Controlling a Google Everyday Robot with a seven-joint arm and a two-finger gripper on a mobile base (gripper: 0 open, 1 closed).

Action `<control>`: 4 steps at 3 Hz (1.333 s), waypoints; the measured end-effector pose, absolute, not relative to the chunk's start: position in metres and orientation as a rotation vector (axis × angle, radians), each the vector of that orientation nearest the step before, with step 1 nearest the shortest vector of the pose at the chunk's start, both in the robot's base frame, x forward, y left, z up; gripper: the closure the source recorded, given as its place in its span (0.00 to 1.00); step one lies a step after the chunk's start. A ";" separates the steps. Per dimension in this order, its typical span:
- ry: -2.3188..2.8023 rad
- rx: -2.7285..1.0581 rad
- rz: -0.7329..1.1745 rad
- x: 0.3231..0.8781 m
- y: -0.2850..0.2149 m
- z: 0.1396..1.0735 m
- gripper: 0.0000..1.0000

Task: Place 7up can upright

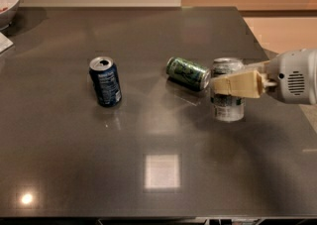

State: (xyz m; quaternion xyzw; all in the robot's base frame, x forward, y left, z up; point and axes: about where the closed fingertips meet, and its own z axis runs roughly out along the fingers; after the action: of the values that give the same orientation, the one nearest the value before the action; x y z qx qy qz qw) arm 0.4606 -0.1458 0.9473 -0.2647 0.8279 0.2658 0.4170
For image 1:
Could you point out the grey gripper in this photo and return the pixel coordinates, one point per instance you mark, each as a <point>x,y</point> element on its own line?
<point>292,75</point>

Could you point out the silver 7up can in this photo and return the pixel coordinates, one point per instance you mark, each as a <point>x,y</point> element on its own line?
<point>226,108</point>

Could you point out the green soda can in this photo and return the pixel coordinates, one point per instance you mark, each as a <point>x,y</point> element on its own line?
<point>187,72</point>

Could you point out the blue Pepsi can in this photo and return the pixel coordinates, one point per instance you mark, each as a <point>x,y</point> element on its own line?
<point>104,75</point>

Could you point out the white paper sheet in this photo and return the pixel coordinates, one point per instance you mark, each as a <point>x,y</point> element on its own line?
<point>5,43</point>

